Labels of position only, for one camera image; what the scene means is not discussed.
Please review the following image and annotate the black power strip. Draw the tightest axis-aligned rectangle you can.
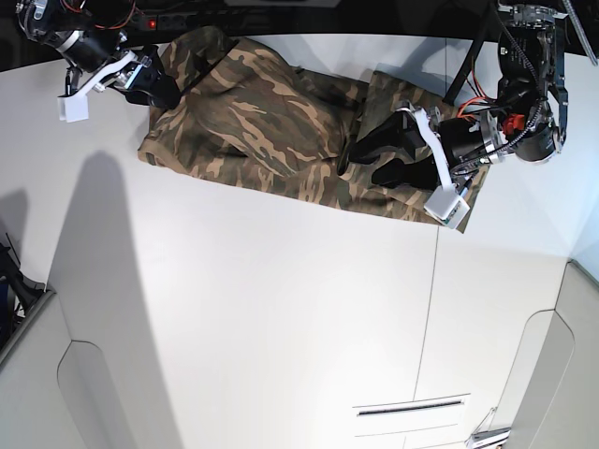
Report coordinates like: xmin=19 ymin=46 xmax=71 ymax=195
xmin=126 ymin=10 xmax=241 ymax=32

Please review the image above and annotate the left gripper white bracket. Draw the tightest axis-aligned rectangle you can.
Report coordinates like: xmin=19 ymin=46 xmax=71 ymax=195
xmin=347 ymin=105 xmax=468 ymax=190

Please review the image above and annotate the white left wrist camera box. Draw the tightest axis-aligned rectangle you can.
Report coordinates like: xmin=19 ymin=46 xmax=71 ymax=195
xmin=424 ymin=186 xmax=470 ymax=229

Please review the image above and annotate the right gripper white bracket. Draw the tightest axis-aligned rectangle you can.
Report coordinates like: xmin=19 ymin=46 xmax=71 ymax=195
xmin=69 ymin=45 xmax=181 ymax=109

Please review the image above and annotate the camouflage T-shirt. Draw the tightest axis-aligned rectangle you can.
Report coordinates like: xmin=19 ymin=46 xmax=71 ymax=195
xmin=138 ymin=25 xmax=492 ymax=234

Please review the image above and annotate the grey clip bottom right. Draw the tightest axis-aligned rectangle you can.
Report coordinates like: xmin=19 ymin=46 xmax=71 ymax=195
xmin=465 ymin=407 xmax=511 ymax=448

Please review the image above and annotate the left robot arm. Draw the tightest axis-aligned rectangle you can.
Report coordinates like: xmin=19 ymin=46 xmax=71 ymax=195
xmin=337 ymin=1 xmax=598 ymax=194

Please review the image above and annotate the black equipment left edge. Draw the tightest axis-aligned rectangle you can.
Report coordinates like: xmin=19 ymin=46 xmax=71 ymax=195
xmin=1 ymin=239 xmax=46 ymax=329

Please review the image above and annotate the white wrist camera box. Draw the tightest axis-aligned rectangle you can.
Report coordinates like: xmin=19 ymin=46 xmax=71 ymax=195
xmin=424 ymin=186 xmax=470 ymax=229
xmin=57 ymin=95 xmax=89 ymax=123

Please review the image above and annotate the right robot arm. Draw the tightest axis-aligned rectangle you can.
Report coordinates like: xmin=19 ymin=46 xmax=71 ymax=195
xmin=16 ymin=1 xmax=182 ymax=109

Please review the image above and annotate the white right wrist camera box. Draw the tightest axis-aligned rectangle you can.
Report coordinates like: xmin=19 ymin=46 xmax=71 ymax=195
xmin=57 ymin=95 xmax=89 ymax=123

